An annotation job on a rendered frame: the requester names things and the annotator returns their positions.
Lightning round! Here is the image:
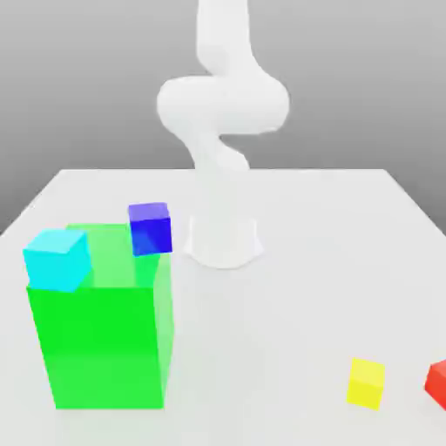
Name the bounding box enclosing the small blue cube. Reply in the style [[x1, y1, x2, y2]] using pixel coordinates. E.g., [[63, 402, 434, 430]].
[[127, 201, 173, 258]]

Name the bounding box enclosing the small cyan cube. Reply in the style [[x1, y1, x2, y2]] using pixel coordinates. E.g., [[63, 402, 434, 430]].
[[22, 228, 93, 294]]

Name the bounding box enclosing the small yellow cube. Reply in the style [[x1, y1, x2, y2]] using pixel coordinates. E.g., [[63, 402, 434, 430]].
[[345, 357, 387, 412]]

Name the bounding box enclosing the small red cube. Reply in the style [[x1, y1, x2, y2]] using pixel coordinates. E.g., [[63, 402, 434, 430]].
[[423, 359, 446, 412]]

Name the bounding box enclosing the large green box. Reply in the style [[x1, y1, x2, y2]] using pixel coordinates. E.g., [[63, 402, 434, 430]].
[[26, 222, 174, 410]]

